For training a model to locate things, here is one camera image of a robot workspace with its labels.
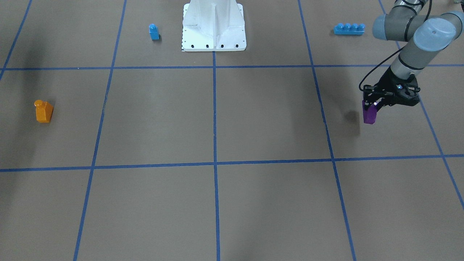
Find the long blue studded brick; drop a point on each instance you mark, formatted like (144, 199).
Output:
(349, 29)

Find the purple trapezoid block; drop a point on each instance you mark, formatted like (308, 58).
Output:
(369, 112)

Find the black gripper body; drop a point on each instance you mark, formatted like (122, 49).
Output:
(388, 80)

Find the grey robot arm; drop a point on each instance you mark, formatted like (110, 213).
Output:
(425, 37)

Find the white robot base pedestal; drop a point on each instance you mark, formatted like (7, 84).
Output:
(213, 25)

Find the small blue block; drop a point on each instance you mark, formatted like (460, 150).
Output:
(153, 32)

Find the orange trapezoid block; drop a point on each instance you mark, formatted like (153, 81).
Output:
(44, 111)

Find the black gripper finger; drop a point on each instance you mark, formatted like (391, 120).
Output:
(386, 101)
(370, 99)

